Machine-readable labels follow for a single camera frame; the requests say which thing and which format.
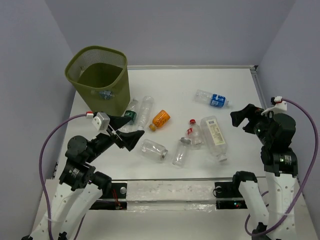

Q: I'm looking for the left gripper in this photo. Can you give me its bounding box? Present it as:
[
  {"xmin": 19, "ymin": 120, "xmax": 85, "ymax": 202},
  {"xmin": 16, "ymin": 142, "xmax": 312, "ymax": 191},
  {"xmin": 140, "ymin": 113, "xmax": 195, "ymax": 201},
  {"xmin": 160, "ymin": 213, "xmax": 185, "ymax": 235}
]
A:
[{"xmin": 85, "ymin": 114, "xmax": 145, "ymax": 162}]

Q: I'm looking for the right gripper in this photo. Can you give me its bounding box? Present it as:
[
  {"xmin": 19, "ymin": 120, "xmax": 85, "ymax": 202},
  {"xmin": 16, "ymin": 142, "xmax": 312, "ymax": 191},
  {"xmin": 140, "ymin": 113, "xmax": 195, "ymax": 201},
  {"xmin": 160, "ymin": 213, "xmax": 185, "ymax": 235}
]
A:
[{"xmin": 229, "ymin": 102, "xmax": 276, "ymax": 145}]

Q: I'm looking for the green label plastic bottle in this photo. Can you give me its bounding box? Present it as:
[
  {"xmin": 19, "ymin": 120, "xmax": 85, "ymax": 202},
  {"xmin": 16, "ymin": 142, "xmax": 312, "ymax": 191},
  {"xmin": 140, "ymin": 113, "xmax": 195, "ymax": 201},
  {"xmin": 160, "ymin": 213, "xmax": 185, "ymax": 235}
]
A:
[{"xmin": 119, "ymin": 99, "xmax": 139, "ymax": 133}]

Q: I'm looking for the wide clear glass jar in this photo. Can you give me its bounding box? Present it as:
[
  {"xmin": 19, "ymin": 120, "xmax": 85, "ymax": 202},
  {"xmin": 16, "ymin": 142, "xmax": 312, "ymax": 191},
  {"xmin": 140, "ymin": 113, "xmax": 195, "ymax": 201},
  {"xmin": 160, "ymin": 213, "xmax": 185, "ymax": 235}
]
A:
[{"xmin": 140, "ymin": 139, "xmax": 168, "ymax": 162}]

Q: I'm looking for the blue label plastic bottle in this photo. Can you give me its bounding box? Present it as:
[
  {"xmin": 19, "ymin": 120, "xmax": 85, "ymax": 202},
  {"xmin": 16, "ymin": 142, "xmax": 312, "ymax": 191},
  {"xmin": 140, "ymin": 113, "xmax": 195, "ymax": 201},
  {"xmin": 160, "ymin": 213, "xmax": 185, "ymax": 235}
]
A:
[{"xmin": 194, "ymin": 89, "xmax": 230, "ymax": 108}]

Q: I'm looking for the tall clear plastic bottle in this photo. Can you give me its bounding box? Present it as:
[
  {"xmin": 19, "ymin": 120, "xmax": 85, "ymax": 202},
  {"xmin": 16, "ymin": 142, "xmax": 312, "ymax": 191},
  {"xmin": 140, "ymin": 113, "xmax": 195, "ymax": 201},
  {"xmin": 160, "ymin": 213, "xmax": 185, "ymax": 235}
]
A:
[{"xmin": 136, "ymin": 95, "xmax": 154, "ymax": 130}]

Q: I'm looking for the large white label bottle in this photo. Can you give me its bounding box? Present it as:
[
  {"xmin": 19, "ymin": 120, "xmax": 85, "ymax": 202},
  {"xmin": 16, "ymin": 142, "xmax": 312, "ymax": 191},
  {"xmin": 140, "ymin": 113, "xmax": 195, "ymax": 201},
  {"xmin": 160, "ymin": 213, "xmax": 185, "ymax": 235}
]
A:
[{"xmin": 200, "ymin": 115, "xmax": 228, "ymax": 162}]

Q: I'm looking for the orange plastic bottle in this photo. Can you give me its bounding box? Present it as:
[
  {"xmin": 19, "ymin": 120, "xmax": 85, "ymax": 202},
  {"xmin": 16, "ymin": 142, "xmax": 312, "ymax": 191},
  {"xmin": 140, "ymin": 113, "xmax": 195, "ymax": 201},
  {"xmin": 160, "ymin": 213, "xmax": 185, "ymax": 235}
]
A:
[{"xmin": 149, "ymin": 110, "xmax": 171, "ymax": 132}]

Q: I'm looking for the red cap plastic bottle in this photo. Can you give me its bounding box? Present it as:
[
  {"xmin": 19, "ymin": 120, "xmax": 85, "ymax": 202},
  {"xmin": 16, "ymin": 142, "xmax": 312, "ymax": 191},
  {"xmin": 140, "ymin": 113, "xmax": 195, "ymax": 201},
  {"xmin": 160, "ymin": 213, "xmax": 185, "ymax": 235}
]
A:
[{"xmin": 186, "ymin": 119, "xmax": 204, "ymax": 150}]

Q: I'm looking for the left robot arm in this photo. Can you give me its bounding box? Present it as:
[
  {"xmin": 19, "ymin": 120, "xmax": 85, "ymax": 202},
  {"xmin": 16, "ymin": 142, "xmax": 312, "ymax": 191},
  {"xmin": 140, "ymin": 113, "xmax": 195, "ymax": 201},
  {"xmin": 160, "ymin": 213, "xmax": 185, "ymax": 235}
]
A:
[{"xmin": 24, "ymin": 111, "xmax": 145, "ymax": 240}]

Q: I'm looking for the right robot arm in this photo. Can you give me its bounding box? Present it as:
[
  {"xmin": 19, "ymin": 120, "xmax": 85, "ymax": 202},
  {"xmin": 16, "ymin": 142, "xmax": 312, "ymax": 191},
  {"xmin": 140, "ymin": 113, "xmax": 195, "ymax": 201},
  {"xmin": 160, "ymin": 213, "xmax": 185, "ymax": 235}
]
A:
[{"xmin": 230, "ymin": 104, "xmax": 298, "ymax": 240}]

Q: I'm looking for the crumpled bottle inside bin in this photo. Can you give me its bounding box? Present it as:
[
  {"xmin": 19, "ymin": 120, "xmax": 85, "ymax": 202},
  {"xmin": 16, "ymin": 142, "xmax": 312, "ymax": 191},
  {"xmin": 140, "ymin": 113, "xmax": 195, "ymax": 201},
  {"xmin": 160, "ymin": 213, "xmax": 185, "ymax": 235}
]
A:
[{"xmin": 99, "ymin": 90, "xmax": 115, "ymax": 100}]

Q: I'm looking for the green mesh waste bin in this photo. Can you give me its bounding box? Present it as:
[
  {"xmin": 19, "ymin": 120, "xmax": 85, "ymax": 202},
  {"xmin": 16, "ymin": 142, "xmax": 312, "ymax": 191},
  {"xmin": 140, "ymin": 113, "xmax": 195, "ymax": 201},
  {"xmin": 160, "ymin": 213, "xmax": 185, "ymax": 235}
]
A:
[{"xmin": 64, "ymin": 45, "xmax": 131, "ymax": 116}]

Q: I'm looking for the narrow clear glass jar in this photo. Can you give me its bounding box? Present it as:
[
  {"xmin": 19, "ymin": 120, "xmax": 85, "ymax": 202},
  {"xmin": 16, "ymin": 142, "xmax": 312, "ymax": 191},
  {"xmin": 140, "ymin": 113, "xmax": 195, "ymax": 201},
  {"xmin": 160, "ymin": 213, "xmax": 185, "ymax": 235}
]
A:
[{"xmin": 172, "ymin": 137, "xmax": 192, "ymax": 168}]

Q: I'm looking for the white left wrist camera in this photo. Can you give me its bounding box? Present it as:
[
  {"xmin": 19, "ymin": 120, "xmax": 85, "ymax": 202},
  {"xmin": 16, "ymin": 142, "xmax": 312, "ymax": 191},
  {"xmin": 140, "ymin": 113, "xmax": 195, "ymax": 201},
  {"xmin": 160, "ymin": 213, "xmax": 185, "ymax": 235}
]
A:
[{"xmin": 92, "ymin": 112, "xmax": 110, "ymax": 132}]

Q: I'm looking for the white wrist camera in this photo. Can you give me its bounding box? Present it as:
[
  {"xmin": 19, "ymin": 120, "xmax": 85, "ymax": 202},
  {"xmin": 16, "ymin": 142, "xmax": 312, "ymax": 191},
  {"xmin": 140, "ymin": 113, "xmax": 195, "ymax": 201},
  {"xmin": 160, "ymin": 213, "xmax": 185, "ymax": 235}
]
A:
[
  {"xmin": 92, "ymin": 112, "xmax": 110, "ymax": 132},
  {"xmin": 261, "ymin": 96, "xmax": 288, "ymax": 116}
]

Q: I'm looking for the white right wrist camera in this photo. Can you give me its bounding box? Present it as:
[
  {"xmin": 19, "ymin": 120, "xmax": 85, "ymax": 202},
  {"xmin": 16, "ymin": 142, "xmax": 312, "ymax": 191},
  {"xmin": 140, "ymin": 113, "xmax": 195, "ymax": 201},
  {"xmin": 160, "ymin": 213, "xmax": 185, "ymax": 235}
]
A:
[{"xmin": 261, "ymin": 96, "xmax": 288, "ymax": 116}]

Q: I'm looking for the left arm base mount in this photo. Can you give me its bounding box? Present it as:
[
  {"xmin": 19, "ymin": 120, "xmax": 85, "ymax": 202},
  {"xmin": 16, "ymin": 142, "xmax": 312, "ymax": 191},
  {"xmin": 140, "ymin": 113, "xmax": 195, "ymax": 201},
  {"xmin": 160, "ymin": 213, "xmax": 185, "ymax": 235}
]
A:
[{"xmin": 90, "ymin": 181, "xmax": 128, "ymax": 211}]

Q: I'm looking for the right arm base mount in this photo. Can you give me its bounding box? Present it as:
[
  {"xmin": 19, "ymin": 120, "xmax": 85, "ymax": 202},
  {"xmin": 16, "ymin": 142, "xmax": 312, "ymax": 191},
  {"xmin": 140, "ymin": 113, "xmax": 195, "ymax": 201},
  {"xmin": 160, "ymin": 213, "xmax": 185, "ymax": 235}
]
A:
[{"xmin": 212, "ymin": 181, "xmax": 247, "ymax": 210}]

